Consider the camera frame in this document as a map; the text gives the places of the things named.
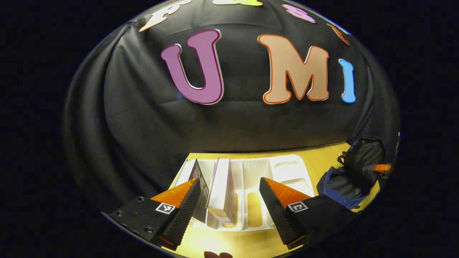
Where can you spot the white bookshelf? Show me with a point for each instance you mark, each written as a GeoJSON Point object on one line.
{"type": "Point", "coordinates": [258, 172]}

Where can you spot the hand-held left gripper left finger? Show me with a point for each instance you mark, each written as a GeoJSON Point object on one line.
{"type": "Point", "coordinates": [184, 215]}

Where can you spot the blue schoolbag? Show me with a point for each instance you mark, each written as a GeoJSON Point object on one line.
{"type": "Point", "coordinates": [362, 161]}

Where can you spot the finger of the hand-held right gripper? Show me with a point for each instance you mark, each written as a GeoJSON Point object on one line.
{"type": "Point", "coordinates": [382, 168]}

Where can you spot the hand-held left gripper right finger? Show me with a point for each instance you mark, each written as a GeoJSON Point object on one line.
{"type": "Point", "coordinates": [278, 215]}

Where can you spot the pink book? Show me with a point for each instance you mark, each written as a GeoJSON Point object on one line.
{"type": "Point", "coordinates": [222, 190]}

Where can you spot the black backdrop cloth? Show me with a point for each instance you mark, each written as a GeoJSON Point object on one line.
{"type": "Point", "coordinates": [143, 118]}

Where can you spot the dark book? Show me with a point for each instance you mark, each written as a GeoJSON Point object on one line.
{"type": "Point", "coordinates": [203, 193]}

